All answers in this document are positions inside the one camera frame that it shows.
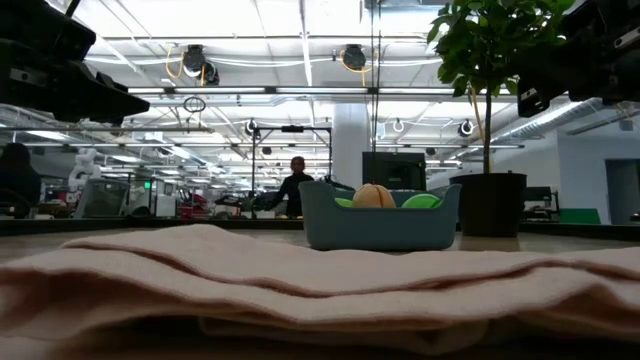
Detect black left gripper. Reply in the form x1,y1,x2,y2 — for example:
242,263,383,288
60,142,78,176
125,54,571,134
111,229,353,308
0,0,152,125

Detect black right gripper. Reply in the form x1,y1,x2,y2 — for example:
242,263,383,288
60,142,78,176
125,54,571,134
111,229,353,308
516,0,640,119

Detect smooth green toy pear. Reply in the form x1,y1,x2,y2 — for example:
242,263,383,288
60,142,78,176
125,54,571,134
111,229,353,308
400,193,443,210

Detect orange toy fruit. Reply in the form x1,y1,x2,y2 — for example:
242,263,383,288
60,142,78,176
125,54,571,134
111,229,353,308
352,183,397,209

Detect white robot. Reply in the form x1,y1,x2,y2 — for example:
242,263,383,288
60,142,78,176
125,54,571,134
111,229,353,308
67,147,102,192

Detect green leafy plant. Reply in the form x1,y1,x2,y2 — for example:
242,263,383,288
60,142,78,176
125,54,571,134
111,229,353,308
427,0,576,175

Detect grey mesh chair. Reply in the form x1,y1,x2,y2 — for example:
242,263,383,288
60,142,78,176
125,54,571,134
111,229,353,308
74,178,132,219

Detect black workbench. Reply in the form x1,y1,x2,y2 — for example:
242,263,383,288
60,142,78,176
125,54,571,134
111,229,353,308
521,185,562,222

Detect person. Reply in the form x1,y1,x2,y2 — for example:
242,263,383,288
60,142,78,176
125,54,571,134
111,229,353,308
272,155,316,220
0,142,43,219

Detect black plant pot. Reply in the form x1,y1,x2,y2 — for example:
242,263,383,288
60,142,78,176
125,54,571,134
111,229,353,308
448,172,528,238

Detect green panel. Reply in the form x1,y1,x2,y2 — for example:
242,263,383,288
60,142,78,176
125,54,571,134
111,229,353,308
558,207,602,226

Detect black monitor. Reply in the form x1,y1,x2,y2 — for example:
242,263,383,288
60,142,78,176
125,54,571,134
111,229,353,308
362,151,428,192

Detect teal plastic bin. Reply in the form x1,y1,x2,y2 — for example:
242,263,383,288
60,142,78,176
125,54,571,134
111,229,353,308
298,180,463,252

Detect folded beige cloth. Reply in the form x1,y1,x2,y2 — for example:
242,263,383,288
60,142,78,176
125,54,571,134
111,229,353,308
0,223,640,360

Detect hanging black cables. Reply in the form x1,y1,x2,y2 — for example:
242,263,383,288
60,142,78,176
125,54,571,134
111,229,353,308
369,0,384,154

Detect black gantry frame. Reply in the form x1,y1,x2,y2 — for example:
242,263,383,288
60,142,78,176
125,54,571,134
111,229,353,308
249,124,334,194

